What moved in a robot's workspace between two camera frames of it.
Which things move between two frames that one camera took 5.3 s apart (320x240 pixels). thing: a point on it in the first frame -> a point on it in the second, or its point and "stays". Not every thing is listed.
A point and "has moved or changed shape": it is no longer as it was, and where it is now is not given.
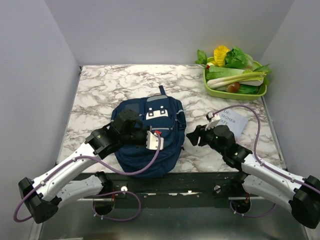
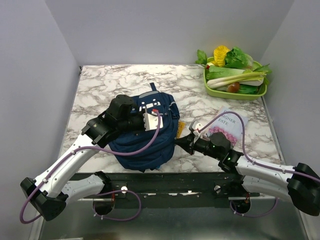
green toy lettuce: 236,58 stays
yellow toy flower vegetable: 219,54 stays
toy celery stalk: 224,81 stays
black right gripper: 200,131 -> 188,143
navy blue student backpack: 162,113 has moved or changed shape
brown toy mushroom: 234,87 stays
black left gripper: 145,130 -> 142,128
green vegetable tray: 222,94 stays
